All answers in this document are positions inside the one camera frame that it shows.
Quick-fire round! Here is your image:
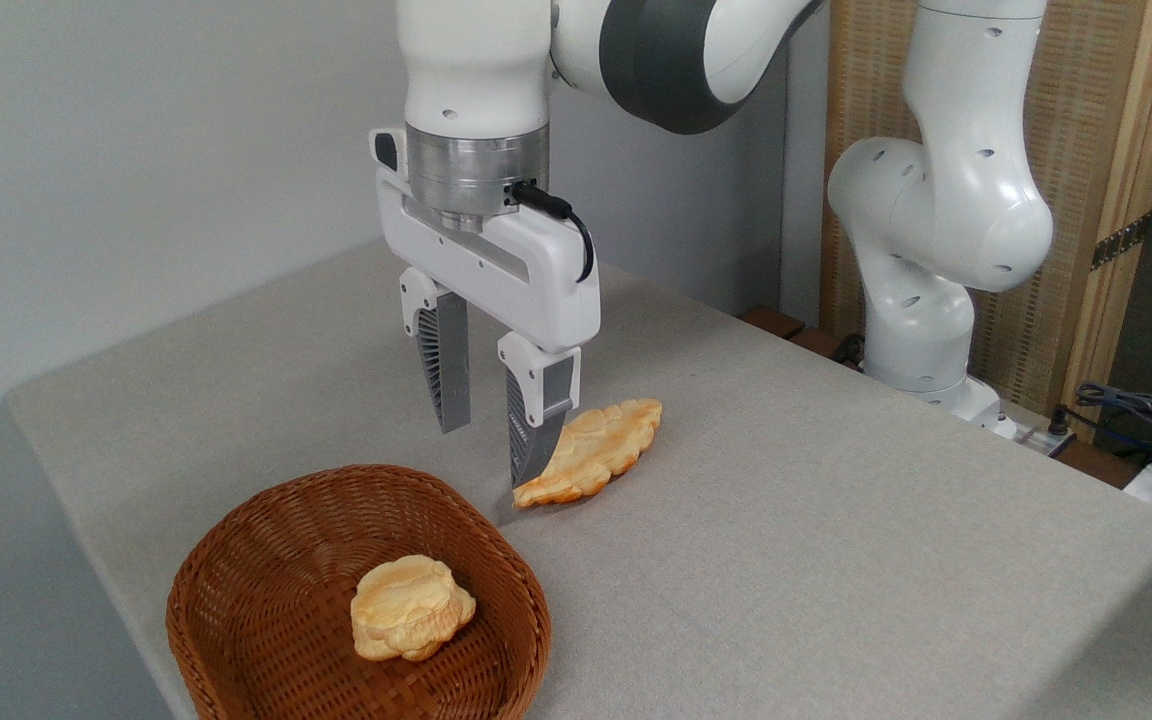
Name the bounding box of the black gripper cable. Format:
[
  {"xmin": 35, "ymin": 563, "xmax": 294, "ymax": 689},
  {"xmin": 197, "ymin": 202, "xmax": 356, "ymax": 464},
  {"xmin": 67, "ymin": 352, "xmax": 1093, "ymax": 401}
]
[{"xmin": 508, "ymin": 180, "xmax": 596, "ymax": 284}]

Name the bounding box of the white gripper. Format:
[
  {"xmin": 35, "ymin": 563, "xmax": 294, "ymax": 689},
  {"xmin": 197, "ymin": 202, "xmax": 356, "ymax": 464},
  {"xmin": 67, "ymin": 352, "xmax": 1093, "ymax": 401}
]
[{"xmin": 369, "ymin": 127, "xmax": 602, "ymax": 489}]

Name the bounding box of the round golden bread bun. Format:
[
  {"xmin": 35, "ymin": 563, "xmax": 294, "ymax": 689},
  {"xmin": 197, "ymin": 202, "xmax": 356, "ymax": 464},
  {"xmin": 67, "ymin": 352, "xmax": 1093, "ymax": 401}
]
[{"xmin": 350, "ymin": 555, "xmax": 477, "ymax": 662}]

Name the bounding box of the grey tablecloth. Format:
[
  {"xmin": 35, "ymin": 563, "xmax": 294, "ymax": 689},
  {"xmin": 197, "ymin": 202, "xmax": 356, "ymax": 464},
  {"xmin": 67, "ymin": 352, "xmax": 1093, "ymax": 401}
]
[{"xmin": 4, "ymin": 235, "xmax": 1152, "ymax": 720}]

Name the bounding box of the brown wicker basket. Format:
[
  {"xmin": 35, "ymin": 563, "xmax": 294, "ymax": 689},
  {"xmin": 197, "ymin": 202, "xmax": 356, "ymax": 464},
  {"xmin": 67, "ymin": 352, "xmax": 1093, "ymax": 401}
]
[{"xmin": 165, "ymin": 464, "xmax": 553, "ymax": 720}]

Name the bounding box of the bundle of dark cables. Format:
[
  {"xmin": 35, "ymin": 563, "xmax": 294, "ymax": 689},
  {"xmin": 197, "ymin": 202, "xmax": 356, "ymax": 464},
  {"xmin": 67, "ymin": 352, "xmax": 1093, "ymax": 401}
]
[{"xmin": 1051, "ymin": 378, "xmax": 1152, "ymax": 471}]

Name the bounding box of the long golden croissant bread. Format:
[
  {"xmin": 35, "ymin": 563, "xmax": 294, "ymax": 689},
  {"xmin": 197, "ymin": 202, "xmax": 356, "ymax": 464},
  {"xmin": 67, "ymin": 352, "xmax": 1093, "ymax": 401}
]
[{"xmin": 513, "ymin": 398, "xmax": 664, "ymax": 509}]

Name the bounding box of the woven wooden folding screen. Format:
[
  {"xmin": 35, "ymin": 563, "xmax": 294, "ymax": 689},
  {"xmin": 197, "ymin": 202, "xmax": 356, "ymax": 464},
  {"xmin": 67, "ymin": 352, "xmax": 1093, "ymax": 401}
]
[{"xmin": 821, "ymin": 0, "xmax": 1152, "ymax": 441}]

